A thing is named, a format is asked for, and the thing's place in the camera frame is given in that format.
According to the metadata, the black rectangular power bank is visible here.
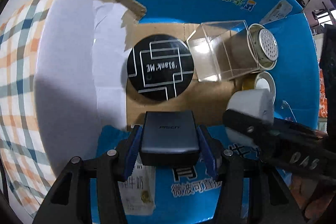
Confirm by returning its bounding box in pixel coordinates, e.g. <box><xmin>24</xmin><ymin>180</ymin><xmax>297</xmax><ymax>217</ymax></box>
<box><xmin>139</xmin><ymin>110</ymin><xmax>200</xmax><ymax>169</ymax></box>

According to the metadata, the clear acrylic box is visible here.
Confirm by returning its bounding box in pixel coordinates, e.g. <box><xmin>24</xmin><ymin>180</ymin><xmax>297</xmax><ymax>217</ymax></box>
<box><xmin>186</xmin><ymin>20</ymin><xmax>260</xmax><ymax>82</ymax></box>

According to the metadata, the blue cardboard box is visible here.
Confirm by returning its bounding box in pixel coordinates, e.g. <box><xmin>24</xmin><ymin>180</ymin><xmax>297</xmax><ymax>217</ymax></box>
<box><xmin>34</xmin><ymin>0</ymin><xmax>319</xmax><ymax>223</ymax></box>

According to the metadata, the metal perforated lid jar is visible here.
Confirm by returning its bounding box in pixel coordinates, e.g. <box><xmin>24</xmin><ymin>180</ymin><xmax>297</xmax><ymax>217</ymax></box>
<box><xmin>248</xmin><ymin>23</ymin><xmax>279</xmax><ymax>71</ymax></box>

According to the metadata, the black round tin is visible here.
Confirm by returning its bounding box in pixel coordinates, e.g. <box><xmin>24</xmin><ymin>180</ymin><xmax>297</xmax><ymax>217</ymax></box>
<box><xmin>127</xmin><ymin>34</ymin><xmax>194</xmax><ymax>102</ymax></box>

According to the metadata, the white tape roll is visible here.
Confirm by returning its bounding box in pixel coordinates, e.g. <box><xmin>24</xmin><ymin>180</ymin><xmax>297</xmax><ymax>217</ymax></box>
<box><xmin>225</xmin><ymin>89</ymin><xmax>274</xmax><ymax>148</ymax></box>

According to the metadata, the yellow tape roll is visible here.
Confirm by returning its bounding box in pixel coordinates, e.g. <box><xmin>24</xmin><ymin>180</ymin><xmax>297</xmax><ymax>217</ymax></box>
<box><xmin>241</xmin><ymin>71</ymin><xmax>276</xmax><ymax>103</ymax></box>

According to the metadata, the plaid orange tablecloth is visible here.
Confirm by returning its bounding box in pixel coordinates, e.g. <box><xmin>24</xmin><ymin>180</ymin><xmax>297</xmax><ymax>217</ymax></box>
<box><xmin>1</xmin><ymin>0</ymin><xmax>56</xmax><ymax>218</ymax></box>

